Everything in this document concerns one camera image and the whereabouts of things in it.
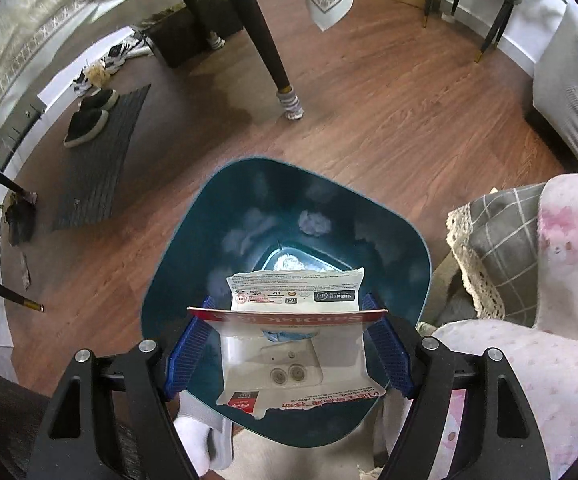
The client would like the black slip-on shoe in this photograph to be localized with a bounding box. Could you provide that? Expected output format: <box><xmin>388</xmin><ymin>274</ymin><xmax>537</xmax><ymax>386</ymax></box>
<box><xmin>80</xmin><ymin>89</ymin><xmax>118</xmax><ymax>111</ymax></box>
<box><xmin>64</xmin><ymin>107</ymin><xmax>110</xmax><ymax>148</ymax></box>

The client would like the crumpled white tissue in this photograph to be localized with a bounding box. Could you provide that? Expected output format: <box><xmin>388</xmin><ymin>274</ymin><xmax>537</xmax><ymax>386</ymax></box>
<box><xmin>298</xmin><ymin>208</ymin><xmax>332</xmax><ymax>237</ymax></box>

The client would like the black and white sneaker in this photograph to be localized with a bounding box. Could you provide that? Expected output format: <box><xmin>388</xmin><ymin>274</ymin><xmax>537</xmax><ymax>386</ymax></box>
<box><xmin>104</xmin><ymin>35</ymin><xmax>154</xmax><ymax>73</ymax></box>

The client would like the grey armchair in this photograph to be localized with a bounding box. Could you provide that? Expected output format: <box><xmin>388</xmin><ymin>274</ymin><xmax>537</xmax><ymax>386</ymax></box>
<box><xmin>524</xmin><ymin>2</ymin><xmax>578</xmax><ymax>173</ymax></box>

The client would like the person's white sock foot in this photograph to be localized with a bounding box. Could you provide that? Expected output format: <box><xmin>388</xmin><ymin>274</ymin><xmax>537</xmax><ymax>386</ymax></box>
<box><xmin>174</xmin><ymin>412</ymin><xmax>214</xmax><ymax>478</ymax></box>

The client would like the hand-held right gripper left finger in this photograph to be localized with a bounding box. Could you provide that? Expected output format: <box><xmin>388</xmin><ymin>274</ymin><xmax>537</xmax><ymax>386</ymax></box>
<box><xmin>26</xmin><ymin>296</ymin><xmax>216</xmax><ymax>480</ymax></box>

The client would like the silver foil wrapper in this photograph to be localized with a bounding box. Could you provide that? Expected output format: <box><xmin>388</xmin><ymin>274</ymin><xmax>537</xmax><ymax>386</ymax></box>
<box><xmin>273</xmin><ymin>252</ymin><xmax>320</xmax><ymax>273</ymax></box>

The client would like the grey slipper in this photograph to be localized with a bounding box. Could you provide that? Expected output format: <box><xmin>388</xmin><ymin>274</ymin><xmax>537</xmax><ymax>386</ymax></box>
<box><xmin>179</xmin><ymin>395</ymin><xmax>234</xmax><ymax>471</ymax></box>

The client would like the teal trash bin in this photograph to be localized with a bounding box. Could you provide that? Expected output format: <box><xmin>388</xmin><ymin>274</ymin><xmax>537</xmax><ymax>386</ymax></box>
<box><xmin>140</xmin><ymin>156</ymin><xmax>432</xmax><ymax>447</ymax></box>

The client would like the grey plaid cloth lace edge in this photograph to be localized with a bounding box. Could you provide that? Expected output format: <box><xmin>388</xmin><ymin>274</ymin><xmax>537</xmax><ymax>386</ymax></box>
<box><xmin>446</xmin><ymin>182</ymin><xmax>550</xmax><ymax>321</ymax></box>

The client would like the dark wooden table leg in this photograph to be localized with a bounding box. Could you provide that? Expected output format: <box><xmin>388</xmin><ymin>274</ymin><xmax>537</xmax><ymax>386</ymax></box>
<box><xmin>209</xmin><ymin>0</ymin><xmax>292</xmax><ymax>96</ymax></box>
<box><xmin>169</xmin><ymin>0</ymin><xmax>220</xmax><ymax>41</ymax></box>

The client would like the dark floor mat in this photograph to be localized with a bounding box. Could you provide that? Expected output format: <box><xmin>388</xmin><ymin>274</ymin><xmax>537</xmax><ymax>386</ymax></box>
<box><xmin>51</xmin><ymin>84</ymin><xmax>152</xmax><ymax>232</ymax></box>

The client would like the red and white card package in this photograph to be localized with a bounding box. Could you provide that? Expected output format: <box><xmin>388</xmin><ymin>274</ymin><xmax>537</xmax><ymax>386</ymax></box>
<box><xmin>187</xmin><ymin>267</ymin><xmax>387</xmax><ymax>420</ymax></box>

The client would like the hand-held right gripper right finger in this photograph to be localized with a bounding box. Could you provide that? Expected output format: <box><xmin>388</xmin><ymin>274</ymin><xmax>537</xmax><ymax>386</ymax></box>
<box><xmin>361</xmin><ymin>292</ymin><xmax>554</xmax><ymax>480</ymax></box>

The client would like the dark storage box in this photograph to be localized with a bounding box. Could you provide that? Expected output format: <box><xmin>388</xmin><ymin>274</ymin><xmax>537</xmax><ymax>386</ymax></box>
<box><xmin>144</xmin><ymin>7</ymin><xmax>214</xmax><ymax>68</ymax></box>

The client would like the dark cloth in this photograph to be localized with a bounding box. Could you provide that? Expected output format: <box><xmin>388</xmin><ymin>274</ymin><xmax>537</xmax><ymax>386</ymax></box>
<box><xmin>3</xmin><ymin>191</ymin><xmax>38</xmax><ymax>247</ymax></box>

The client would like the dark chair leg gold tip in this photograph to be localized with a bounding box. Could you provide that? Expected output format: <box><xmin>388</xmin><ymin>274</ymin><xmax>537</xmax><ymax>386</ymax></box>
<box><xmin>0</xmin><ymin>162</ymin><xmax>37</xmax><ymax>206</ymax></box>
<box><xmin>0</xmin><ymin>265</ymin><xmax>44</xmax><ymax>313</ymax></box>

